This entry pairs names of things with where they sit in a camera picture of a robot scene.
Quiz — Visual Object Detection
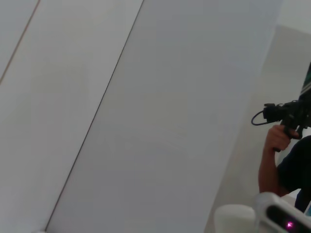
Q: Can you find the person's bare hand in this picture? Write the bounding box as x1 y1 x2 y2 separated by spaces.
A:
265 124 300 153

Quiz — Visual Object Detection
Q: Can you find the black video camera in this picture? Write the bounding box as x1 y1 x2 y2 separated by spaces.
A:
263 97 311 153

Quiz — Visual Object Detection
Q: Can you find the person's dark shirt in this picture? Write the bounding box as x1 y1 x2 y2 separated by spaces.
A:
276 135 311 214

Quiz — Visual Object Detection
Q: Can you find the dark striped cap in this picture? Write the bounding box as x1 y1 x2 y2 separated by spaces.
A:
298 62 311 102

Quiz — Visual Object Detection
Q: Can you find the dark camera cable loop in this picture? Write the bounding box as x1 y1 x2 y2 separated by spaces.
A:
251 110 268 127

